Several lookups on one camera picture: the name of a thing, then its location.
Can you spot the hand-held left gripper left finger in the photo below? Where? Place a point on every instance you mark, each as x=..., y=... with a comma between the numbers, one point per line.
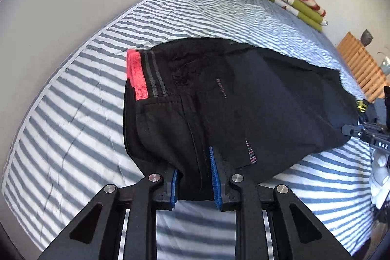
x=174, y=187

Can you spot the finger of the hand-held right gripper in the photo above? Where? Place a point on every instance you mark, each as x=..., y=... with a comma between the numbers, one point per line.
x=376, y=125
x=355, y=130

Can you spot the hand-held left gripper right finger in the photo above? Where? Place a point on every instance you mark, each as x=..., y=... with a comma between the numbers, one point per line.
x=214, y=176

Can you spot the black pants with pink waistband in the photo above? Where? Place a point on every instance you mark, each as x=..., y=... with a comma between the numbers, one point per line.
x=243, y=95

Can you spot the person's right hand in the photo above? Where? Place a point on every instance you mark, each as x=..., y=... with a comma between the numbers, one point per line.
x=381, y=176

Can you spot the pile of denim clothes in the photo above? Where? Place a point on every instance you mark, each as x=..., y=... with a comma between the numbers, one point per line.
x=381, y=110

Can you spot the black garment with yellow print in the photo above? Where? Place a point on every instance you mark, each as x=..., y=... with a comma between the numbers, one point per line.
x=361, y=106

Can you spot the potted spider plant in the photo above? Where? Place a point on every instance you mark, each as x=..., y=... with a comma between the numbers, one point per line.
x=386, y=65

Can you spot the wooden slatted railing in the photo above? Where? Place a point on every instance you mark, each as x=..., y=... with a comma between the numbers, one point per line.
x=359, y=59

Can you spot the dark ceramic vase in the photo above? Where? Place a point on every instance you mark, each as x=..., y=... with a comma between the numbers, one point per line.
x=366, y=37

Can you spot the blue white striped quilt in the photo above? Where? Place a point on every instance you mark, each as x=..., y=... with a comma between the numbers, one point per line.
x=76, y=110

